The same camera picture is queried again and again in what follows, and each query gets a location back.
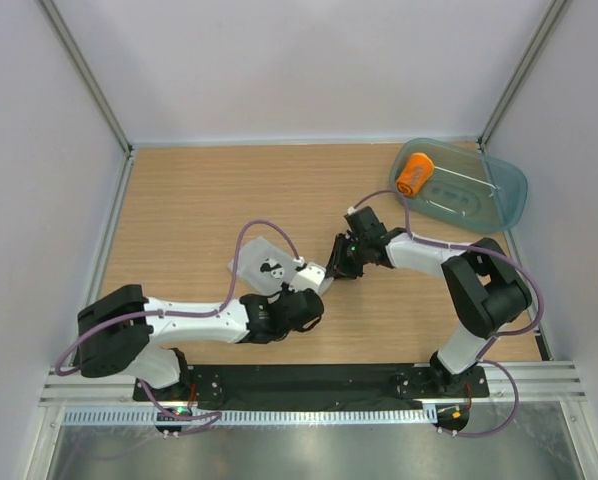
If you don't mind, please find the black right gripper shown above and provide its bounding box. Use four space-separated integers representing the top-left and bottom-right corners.
326 233 369 281

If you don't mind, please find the light grey panda towel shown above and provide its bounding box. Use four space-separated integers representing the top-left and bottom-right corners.
227 236 336 296

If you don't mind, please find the orange yellow grey giraffe towel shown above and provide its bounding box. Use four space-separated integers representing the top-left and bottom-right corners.
395 152 435 198

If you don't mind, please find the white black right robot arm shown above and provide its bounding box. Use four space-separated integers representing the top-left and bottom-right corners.
326 206 532 396

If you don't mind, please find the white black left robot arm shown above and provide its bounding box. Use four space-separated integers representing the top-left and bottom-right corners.
77 284 324 400

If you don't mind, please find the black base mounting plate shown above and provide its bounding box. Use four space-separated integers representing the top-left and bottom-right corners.
153 363 489 412

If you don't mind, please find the teal transparent plastic tub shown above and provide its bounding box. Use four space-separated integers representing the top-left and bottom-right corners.
389 138 528 234

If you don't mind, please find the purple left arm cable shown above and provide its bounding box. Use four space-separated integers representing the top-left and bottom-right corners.
53 220 308 437

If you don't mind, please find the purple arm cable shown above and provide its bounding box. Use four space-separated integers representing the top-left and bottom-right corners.
346 189 545 438
53 220 308 437

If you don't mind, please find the white slotted cable duct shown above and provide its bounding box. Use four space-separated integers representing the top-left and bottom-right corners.
61 404 437 427

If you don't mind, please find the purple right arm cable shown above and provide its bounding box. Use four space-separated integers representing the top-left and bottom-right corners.
346 189 545 438

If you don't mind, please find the aluminium frame rail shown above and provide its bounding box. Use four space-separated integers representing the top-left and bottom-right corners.
39 361 586 406

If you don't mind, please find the left aluminium corner post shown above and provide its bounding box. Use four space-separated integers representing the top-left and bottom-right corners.
38 0 134 157

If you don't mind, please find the aluminium corner post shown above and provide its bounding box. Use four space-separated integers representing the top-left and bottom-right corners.
477 0 572 153
38 0 134 157

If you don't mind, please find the right aluminium corner post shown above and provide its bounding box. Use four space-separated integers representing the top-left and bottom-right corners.
477 0 572 153

